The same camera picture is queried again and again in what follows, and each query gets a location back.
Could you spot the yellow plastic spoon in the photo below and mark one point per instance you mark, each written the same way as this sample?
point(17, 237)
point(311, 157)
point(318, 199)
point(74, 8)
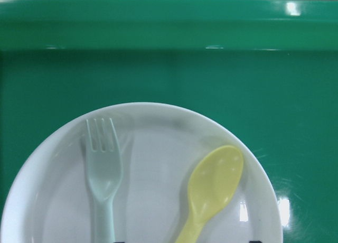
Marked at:
point(209, 189)

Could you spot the white round plate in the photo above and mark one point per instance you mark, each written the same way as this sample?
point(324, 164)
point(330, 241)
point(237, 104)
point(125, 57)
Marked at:
point(49, 200)

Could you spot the pale grey plastic fork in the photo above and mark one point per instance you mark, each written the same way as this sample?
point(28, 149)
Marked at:
point(104, 172)

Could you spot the green plastic tray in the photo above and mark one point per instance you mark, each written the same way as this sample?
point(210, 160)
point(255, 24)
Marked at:
point(264, 69)

